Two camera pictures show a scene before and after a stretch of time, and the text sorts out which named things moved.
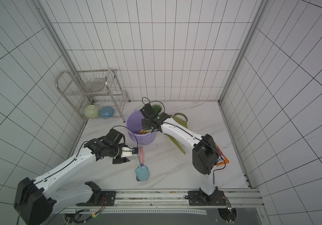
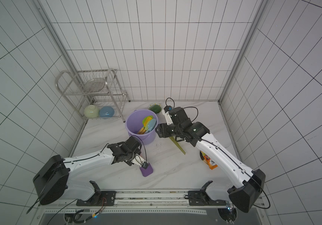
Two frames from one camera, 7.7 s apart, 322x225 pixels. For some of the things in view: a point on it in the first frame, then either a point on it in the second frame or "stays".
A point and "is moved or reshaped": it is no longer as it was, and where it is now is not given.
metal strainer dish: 94,85 stays
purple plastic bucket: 134,125 stays
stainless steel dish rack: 96,93 stays
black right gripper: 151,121 → 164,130
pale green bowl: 91,111 stays
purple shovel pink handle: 141,158 is moved or reshaped
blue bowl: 106,112 stays
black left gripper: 120,160 → 128,162
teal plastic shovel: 142,172 is moved or reshaped
